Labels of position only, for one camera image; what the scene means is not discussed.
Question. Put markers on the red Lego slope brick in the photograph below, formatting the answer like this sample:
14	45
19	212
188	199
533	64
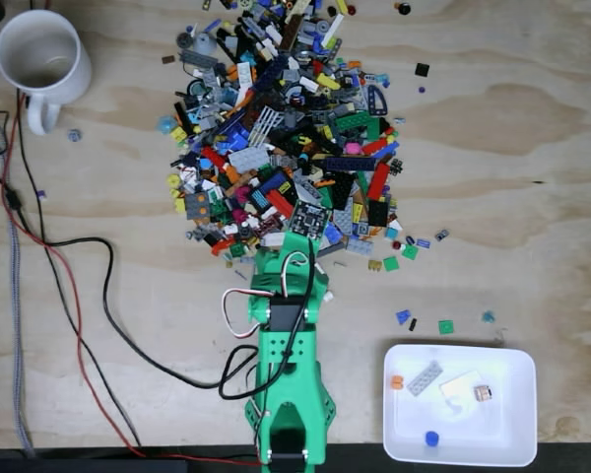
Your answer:
280	202

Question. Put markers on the light blue-grey Lego plate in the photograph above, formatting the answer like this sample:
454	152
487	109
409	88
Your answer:
359	246

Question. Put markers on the small yellow Lego piece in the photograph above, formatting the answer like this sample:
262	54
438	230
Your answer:
374	266

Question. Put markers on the light grey Lego plate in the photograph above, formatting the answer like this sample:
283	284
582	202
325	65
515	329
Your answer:
248	158

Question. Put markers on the green square Lego tile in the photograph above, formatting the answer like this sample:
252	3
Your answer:
390	264
410	252
445	327

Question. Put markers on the black Lego plate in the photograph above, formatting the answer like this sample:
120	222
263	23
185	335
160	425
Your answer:
378	213

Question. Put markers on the dark red round Lego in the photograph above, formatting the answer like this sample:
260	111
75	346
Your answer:
397	245

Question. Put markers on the long dark blue Lego plate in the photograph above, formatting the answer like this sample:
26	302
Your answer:
349	163

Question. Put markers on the blue Lego slope piece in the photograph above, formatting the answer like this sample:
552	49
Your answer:
403	316

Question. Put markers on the long red Lego plate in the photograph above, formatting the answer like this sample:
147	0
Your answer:
378	181

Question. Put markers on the small black Lego bar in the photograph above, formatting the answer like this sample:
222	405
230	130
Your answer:
413	324

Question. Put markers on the white Lego grille piece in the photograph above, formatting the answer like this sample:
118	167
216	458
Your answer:
265	126

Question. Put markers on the pink Lego piece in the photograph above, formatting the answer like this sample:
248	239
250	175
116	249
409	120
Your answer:
352	148

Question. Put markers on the blue printed Lego tile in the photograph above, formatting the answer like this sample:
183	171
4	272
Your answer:
423	243

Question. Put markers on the orange Lego brick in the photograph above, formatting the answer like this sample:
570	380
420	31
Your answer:
397	382

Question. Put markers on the small grey-blue Lego piece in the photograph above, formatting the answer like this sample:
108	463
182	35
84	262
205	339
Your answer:
441	235

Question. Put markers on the green Lego plate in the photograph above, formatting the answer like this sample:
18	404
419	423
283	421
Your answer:
353	120

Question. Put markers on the pale cyan Lego piece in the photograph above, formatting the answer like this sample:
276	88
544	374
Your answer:
166	124

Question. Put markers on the white flat Lego plate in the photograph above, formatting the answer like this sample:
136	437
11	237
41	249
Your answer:
457	388

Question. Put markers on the translucent cyan Lego piece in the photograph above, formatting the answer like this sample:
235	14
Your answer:
488	316

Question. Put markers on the blue round Lego piece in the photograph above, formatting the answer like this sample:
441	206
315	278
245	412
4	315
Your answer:
432	438

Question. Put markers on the dark grey long Lego plate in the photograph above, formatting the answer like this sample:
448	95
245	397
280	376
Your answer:
199	58

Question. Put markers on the dark brown Lego tile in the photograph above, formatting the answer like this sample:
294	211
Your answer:
168	59

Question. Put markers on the grey Lego cone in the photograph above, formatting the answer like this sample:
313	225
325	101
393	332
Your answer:
205	44

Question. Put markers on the pale blue round Lego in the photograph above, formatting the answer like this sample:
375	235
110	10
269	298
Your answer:
74	135

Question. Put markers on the tan round Lego piece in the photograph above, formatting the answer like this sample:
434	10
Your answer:
482	393

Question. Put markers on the long white Lego plate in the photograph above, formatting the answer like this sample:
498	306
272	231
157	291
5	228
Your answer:
334	29

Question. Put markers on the black square Lego tile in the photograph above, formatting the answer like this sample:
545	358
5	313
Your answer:
422	69

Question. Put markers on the white plastic bin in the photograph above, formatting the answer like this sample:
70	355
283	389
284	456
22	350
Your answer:
512	443

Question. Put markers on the black round Lego piece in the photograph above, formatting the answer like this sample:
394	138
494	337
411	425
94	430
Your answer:
403	7

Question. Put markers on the grey plate with orange studs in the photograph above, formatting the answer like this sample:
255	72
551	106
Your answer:
197	205

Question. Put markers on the blue triangular Technic piece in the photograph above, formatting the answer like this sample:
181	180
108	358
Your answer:
377	103

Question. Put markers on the white ceramic mug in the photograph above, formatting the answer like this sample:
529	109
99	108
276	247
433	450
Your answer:
74	74

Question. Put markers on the black camera circuit board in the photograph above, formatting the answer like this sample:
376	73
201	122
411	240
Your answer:
309	220

